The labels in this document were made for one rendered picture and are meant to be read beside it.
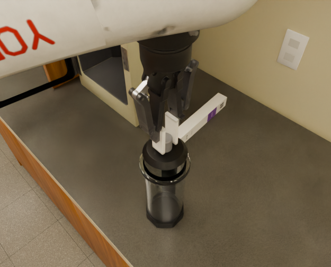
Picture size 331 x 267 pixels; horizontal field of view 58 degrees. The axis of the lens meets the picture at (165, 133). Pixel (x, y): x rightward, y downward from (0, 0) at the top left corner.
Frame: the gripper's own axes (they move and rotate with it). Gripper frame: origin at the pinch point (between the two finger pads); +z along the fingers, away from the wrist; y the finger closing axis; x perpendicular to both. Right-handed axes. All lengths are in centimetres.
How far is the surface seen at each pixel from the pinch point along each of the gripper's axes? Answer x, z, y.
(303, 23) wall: -3, 0, -58
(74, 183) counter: -24.3, 31.2, 12.5
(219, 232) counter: 14.0, 31.1, -5.7
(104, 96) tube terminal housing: -45, 28, -14
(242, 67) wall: -18, 23, -57
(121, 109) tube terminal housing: -35.5, 27.9, -14.3
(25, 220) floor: -88, 125, 30
